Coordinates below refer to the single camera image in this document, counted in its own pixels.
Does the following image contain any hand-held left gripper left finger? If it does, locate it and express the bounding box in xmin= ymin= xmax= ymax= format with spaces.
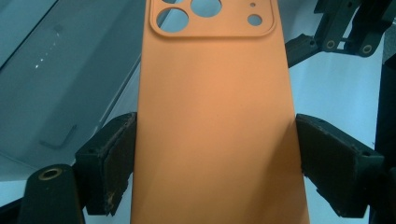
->
xmin=74 ymin=111 xmax=138 ymax=217

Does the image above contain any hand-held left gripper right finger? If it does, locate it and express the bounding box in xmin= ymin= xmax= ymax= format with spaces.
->
xmin=294 ymin=113 xmax=386 ymax=218

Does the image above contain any grey transparent storage box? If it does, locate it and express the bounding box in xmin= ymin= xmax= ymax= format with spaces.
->
xmin=0 ymin=0 xmax=148 ymax=183

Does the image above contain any orange phone case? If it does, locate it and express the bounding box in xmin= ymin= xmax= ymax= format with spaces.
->
xmin=130 ymin=0 xmax=311 ymax=224

